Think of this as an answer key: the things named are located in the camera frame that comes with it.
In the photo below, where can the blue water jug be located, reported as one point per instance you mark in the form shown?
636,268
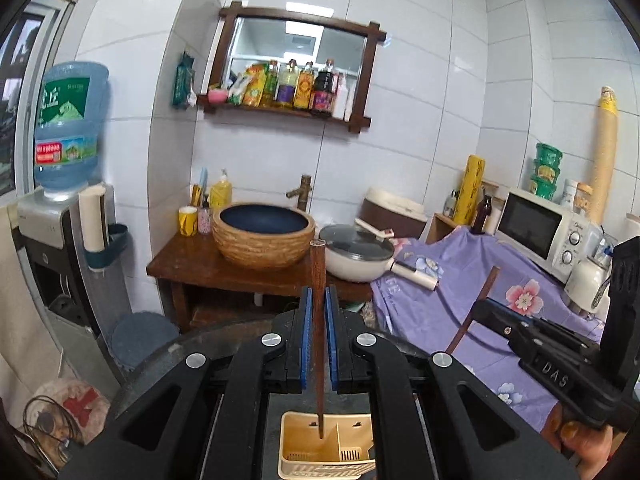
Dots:
71,113

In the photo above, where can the wooden stool with cables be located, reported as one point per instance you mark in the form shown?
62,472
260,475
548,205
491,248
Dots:
62,417

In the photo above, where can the white pan with glass lid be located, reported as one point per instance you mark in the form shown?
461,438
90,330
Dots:
360,254

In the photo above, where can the brass faucet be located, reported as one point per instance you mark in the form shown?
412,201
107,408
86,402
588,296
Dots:
301,193

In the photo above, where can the white microwave oven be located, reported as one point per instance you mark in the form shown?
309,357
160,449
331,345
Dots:
553,237

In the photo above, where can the wooden framed wall shelf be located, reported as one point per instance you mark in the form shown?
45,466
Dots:
267,59

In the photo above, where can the woven basin sink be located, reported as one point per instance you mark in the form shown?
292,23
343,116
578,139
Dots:
259,236

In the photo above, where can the wooden sink counter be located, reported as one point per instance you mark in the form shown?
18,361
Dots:
206,289

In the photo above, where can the green stacked bowls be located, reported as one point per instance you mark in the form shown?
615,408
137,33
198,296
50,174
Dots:
547,162

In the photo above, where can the brown wooden chopstick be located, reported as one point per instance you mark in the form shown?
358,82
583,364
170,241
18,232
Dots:
469,318
318,286

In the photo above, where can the yellow mug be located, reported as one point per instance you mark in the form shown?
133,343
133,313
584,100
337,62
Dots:
188,220

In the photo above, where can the paper cup stack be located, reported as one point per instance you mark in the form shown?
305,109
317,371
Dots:
92,218

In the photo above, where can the brown white rice cooker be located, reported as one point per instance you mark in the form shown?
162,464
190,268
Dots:
386,211

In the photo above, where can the purple floral cloth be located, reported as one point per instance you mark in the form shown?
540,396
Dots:
429,319

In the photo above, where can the tall beige rolled mat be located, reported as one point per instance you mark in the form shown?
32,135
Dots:
604,159

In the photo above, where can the beige perforated utensil holder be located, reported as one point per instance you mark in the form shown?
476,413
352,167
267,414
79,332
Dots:
346,450

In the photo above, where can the dark soy sauce bottle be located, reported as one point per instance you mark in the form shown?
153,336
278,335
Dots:
323,93

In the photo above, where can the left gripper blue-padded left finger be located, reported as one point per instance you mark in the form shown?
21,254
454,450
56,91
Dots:
298,357

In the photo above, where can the sliding window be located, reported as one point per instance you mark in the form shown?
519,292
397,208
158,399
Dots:
26,53

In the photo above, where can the person's right hand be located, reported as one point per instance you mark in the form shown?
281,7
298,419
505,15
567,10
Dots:
593,447

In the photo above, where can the white electric kettle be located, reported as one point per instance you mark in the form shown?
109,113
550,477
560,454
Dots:
586,290

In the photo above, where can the yellow foil roll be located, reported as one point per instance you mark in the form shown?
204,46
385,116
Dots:
468,191

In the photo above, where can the yellow soap bottle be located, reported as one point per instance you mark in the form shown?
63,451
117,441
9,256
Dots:
220,193

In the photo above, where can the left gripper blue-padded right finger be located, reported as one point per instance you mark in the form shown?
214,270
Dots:
339,353

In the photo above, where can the water dispenser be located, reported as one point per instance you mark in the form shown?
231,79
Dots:
94,299

